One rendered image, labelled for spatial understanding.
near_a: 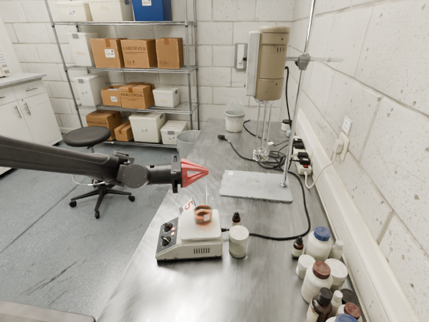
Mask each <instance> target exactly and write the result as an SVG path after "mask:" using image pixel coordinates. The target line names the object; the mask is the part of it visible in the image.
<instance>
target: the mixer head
mask: <svg viewBox="0 0 429 322"><path fill-rule="evenodd" d="M289 40H290V27H289V26H281V25H269V26H260V27H259V28H258V31H250V32H249V35H248V53H247V56H244V57H243V61H247V64H246V82H245V86H244V87H245V95H246V96H252V97H254V100H255V101H256V102H257V103H259V104H265V105H272V104H276V103H277V102H279V99H281V97H282V91H283V82H284V77H283V76H284V71H285V62H286V57H287V47H288V43H289Z"/></svg>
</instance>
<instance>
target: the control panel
mask: <svg viewBox="0 0 429 322"><path fill-rule="evenodd" d="M178 220H179V217H176V218H174V219H172V220H170V221H168V222H166V223H167V224H169V223H172V224H173V226H172V228H174V229H173V230H172V229H171V230H170V231H167V232H165V231H164V228H165V226H164V225H163V224H162V225H161V227H160V233H159V238H158V244H157V249H156V254H157V253H159V252H161V251H163V250H165V249H168V248H170V247H172V246H174V245H176V242H177V227H178ZM172 233H174V234H173V235H172ZM161 236H164V237H167V236H170V237H171V241H170V243H169V244H168V245H166V246H163V245H162V241H163V240H162V239H161V238H160V237H161Z"/></svg>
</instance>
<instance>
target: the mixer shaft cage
mask: <svg viewBox="0 0 429 322"><path fill-rule="evenodd" d="M260 106H261V104H259V112H258V120H257V133H256V140H255V148H254V149H253V159H254V160H256V161H259V162H264V161H266V160H268V155H269V150H268V149H267V144H268V139H269V128H270V122H271V112H272V106H273V104H272V105H271V106H270V112H269V123H268V129H267V139H266V148H264V147H263V144H264V133H265V127H266V116H267V105H265V106H264V120H263V126H262V138H261V145H260V147H259V148H257V139H258V132H259V119H260ZM259 159H260V160H259Z"/></svg>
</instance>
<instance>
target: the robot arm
mask: <svg viewBox="0 0 429 322"><path fill-rule="evenodd" d="M134 160H135V159H134V158H132V157H129V154H126V153H121V152H118V151H114V152H113V153H112V155H108V154H105V153H81V152H78V151H72V150H69V149H64V148H58V147H55V146H50V145H46V144H41V143H38V142H33V141H27V140H23V139H18V138H15V137H10V136H6V135H1V134H0V167H9V168H16V169H27V170H34V171H45V172H52V173H64V174H76V175H82V176H88V177H90V178H92V179H95V180H100V181H104V182H105V183H110V184H113V185H118V186H121V187H129V188H139V187H143V186H152V185H171V184H172V191H173V194H176V193H178V189H177V185H179V184H181V188H186V187H187V186H188V185H191V184H192V183H193V182H195V181H197V180H199V179H201V178H203V177H205V176H207V175H208V174H209V170H208V168H206V169H205V168H204V167H202V166H200V165H197V164H194V163H193V162H190V161H188V160H186V159H183V158H180V159H179V162H177V155H172V163H171V164H155V165H139V164H133V163H134ZM187 171H197V173H193V174H187Z"/></svg>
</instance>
